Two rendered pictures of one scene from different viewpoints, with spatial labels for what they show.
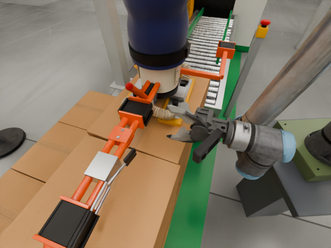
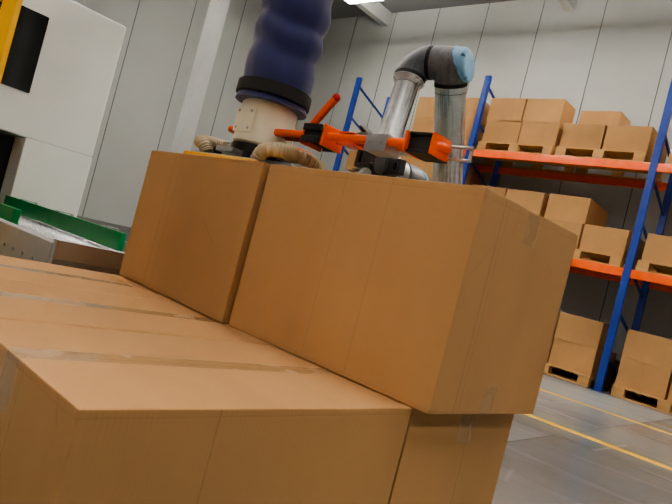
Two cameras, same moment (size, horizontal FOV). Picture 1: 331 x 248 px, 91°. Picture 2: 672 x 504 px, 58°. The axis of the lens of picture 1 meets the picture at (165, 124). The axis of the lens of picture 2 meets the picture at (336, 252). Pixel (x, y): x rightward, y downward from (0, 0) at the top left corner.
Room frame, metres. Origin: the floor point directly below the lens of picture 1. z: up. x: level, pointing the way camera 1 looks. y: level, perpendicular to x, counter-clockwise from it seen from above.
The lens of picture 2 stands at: (-0.39, 1.55, 0.76)
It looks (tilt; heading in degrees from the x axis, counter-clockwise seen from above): 1 degrees up; 295
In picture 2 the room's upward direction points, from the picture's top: 15 degrees clockwise
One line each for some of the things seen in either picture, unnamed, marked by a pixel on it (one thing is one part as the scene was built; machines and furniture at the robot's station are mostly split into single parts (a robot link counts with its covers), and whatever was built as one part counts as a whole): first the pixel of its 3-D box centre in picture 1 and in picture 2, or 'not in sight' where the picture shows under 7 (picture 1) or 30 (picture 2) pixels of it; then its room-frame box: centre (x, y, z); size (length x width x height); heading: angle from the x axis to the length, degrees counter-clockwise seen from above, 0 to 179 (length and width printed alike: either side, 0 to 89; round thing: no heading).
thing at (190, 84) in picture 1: (179, 95); not in sight; (0.61, -0.06, 0.97); 0.34 x 0.10 x 0.05; 163
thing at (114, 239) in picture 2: (228, 31); (61, 219); (2.36, -0.84, 0.60); 1.60 x 0.11 x 0.09; 161
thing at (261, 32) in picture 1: (241, 81); not in sight; (1.38, -0.75, 0.50); 0.07 x 0.07 x 1.00; 71
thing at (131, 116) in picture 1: (136, 111); (322, 138); (0.40, 0.10, 1.07); 0.10 x 0.08 x 0.06; 73
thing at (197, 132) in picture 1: (210, 127); (376, 163); (0.33, -0.14, 1.08); 0.12 x 0.09 x 0.08; 73
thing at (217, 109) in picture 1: (177, 101); (155, 267); (1.00, -0.09, 0.58); 0.70 x 0.03 x 0.06; 71
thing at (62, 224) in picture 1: (67, 222); (426, 146); (0.07, 0.21, 1.07); 0.08 x 0.07 x 0.05; 163
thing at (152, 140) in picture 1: (160, 123); (240, 239); (0.62, 0.03, 0.75); 0.60 x 0.40 x 0.40; 158
